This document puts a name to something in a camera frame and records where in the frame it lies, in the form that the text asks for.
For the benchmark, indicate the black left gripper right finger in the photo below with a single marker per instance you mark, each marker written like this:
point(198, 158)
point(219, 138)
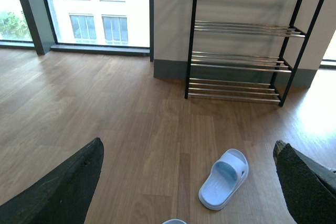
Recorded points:
point(307, 186)

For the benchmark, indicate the light blue slide slipper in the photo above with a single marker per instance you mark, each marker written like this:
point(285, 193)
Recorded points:
point(227, 174)

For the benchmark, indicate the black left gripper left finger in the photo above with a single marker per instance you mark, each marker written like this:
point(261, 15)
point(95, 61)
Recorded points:
point(64, 194)

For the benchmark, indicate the black metal shoe rack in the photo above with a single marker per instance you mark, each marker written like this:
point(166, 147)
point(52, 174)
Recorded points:
point(281, 70)

